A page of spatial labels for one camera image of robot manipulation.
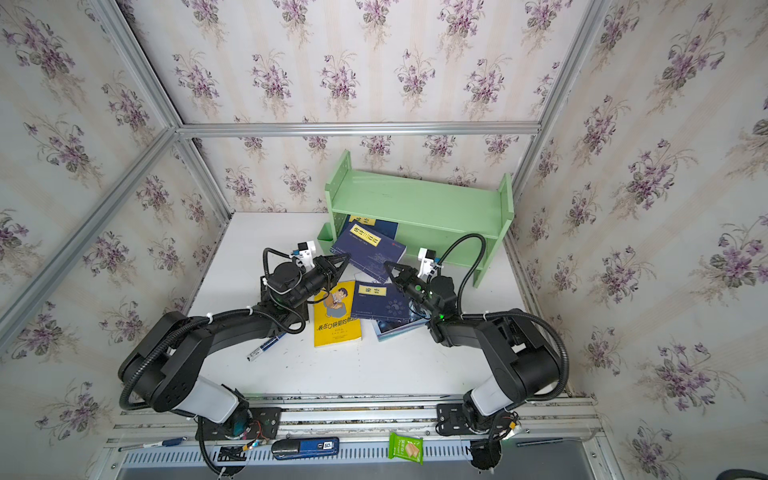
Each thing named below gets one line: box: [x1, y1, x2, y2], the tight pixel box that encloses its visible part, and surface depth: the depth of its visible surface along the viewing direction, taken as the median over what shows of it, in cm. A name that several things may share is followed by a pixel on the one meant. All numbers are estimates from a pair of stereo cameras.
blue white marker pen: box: [246, 332, 287, 362], surface depth 86 cm
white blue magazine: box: [371, 300, 431, 342], surface depth 92 cm
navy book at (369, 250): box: [330, 220, 407, 284], surface depth 84 cm
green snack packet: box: [388, 432, 424, 465], surface depth 70 cm
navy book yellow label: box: [351, 281, 410, 319], surface depth 95 cm
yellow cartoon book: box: [314, 280, 362, 347], surface depth 91 cm
